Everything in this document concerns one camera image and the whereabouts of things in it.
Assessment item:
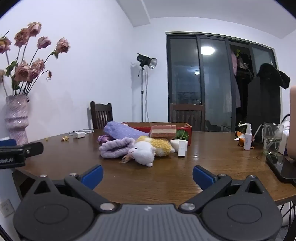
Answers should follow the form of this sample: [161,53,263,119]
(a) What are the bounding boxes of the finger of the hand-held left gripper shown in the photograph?
[0,142,44,160]
[0,138,17,147]

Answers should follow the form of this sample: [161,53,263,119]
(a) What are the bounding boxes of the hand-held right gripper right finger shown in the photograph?
[178,165,274,212]

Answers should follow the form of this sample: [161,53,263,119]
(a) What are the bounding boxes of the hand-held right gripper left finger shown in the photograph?
[22,164,119,212]

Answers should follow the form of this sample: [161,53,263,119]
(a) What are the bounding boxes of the light purple towel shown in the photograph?
[99,137,136,159]

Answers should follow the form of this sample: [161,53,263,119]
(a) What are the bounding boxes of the pink satin pouch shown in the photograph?
[98,135,114,144]

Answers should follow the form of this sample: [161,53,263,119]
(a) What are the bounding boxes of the white wedge sponge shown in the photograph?
[170,139,188,152]

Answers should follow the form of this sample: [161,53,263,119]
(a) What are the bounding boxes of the red cardboard box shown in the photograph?
[122,122,192,146]

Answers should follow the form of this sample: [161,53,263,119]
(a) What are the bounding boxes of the yellow plush toy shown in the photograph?
[136,136,175,157]

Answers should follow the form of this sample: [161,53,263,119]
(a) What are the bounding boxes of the lavender towel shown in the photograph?
[103,121,149,139]

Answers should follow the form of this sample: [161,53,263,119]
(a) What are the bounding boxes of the white sheep plush toy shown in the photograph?
[122,141,157,167]

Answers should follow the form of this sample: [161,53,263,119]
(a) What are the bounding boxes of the pink layered sponge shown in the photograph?
[150,125,177,139]

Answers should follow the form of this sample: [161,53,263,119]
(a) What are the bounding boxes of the purple ceramic vase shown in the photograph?
[5,95,30,145]

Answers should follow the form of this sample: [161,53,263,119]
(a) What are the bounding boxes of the small white box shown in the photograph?
[178,141,188,159]

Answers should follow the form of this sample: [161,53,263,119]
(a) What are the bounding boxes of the orange packet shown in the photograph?
[235,131,255,149]

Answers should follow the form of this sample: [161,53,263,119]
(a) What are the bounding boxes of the white spray bottle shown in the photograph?
[239,123,252,150]

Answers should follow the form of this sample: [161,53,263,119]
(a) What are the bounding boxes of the dark wooden chair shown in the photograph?
[90,101,114,130]
[170,103,205,132]

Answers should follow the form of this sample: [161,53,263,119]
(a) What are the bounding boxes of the dried pink rose bouquet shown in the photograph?
[0,22,71,96]

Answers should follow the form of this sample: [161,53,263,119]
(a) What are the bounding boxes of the clear glass cup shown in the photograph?
[263,122,287,156]

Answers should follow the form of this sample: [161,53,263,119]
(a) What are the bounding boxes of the black smartphone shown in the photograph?
[265,154,296,182]

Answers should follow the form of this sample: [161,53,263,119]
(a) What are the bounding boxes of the hanging clothes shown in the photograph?
[230,50,252,109]

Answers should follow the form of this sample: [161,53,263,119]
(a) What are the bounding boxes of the black draped jacket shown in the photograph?
[246,63,290,143]

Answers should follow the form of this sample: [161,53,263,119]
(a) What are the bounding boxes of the sliding glass door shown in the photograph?
[166,32,278,132]

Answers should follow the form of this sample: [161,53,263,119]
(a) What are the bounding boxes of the studio light on stand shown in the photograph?
[136,53,158,122]

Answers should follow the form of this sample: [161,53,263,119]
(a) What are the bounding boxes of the white charger cable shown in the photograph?
[68,129,95,135]

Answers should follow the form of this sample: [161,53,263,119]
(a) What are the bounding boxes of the white wall socket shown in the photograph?
[1,199,15,217]

